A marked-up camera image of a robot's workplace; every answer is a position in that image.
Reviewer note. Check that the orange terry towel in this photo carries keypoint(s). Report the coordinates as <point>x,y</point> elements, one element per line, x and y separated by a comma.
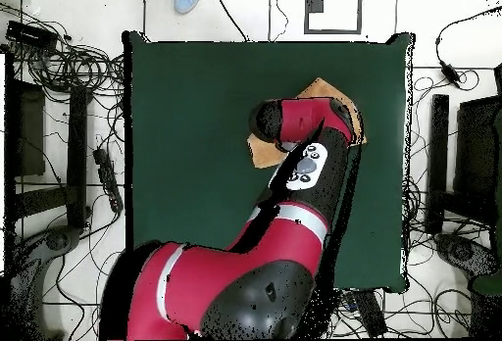
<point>266,155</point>

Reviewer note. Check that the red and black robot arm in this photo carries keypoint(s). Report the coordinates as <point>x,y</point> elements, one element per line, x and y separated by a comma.
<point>235,278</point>

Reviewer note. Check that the dark green table cloth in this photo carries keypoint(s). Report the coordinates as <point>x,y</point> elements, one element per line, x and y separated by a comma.
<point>196,121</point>

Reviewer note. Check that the black power strip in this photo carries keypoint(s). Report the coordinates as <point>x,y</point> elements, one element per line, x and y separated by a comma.
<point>108,178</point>
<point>370,313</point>

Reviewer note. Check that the black upright stand bar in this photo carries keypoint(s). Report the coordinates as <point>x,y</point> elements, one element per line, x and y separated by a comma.
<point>438,160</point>
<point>77,153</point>

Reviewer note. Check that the dark grey wheeled base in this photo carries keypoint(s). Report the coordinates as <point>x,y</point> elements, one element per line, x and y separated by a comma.
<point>462,253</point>
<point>59,239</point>

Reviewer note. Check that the black power brick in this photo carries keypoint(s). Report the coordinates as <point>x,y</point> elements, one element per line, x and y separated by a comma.
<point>31,35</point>

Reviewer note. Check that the grey square floor frame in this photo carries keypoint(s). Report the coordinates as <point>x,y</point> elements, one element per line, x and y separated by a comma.
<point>333,31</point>

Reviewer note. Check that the black stand frame panel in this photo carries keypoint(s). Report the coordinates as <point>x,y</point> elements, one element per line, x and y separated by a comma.
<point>476,153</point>
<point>11,141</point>

